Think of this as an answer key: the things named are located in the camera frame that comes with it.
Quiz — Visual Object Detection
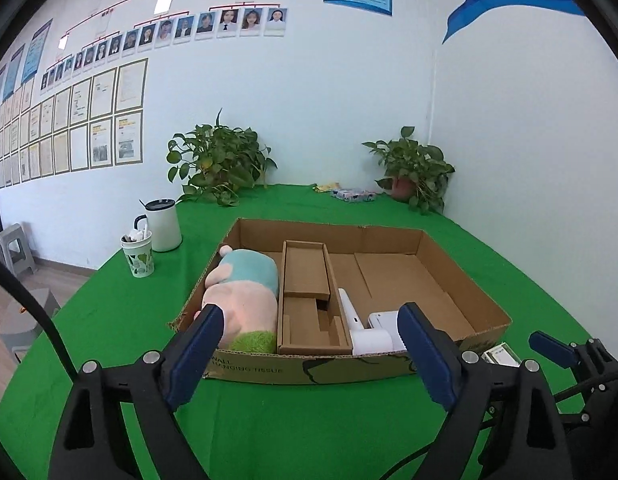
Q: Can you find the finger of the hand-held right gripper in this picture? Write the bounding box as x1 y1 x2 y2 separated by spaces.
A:
529 331 597 370

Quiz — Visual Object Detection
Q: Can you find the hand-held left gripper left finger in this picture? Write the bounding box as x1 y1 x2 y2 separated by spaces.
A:
61 304 224 480

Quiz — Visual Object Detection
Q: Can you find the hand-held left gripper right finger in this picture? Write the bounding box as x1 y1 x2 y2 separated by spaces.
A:
396 302 572 480

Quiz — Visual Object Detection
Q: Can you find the white case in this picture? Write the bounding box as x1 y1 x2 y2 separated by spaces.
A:
367 311 407 352

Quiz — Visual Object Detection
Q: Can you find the white handheld device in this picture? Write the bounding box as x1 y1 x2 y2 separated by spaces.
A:
337 287 394 356

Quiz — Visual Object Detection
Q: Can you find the large cardboard box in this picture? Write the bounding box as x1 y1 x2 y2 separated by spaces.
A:
169 217 513 386

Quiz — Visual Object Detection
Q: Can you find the narrow brown cardboard box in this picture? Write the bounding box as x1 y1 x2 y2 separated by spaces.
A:
277 240 354 357

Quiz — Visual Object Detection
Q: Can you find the green and white carton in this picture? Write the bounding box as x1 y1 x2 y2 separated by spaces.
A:
481 342 521 367

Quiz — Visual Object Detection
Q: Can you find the pink pig plush toy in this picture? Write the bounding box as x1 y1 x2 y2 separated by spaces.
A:
194 246 280 352

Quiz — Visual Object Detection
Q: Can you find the green leaf patterned cup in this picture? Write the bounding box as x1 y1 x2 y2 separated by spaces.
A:
121 227 155 278

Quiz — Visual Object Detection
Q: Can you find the green tablecloth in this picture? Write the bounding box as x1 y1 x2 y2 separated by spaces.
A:
0 183 607 480

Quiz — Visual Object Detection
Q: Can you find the white mug with black lid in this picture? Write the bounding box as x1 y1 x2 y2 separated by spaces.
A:
134 199 183 253

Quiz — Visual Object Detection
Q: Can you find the grey plastic stool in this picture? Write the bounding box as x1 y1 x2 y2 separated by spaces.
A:
0 287 62 351
0 222 40 278

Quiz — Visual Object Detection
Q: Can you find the patterned tissue packet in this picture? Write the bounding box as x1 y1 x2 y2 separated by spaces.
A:
330 188 378 204

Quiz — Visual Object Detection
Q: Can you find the small leafy potted plant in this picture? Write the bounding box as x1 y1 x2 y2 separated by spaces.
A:
362 126 456 216

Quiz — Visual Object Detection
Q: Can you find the large leafy potted plant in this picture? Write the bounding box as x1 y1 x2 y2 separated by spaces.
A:
167 108 278 207

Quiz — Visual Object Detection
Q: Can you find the row of portrait photos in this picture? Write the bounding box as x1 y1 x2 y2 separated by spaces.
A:
39 7 290 93

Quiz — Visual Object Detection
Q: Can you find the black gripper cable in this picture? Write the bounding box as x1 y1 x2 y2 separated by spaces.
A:
554 372 614 402

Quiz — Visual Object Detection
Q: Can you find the thin black cable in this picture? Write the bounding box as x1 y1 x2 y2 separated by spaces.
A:
379 440 440 480

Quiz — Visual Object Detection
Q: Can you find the black strap cable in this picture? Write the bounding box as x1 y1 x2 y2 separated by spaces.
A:
0 252 82 386

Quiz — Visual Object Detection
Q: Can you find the wall of framed certificates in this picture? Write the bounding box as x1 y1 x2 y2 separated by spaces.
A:
0 57 148 188

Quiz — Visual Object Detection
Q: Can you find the blue framed wall notice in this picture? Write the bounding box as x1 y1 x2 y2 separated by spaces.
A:
3 45 26 103
21 19 54 83

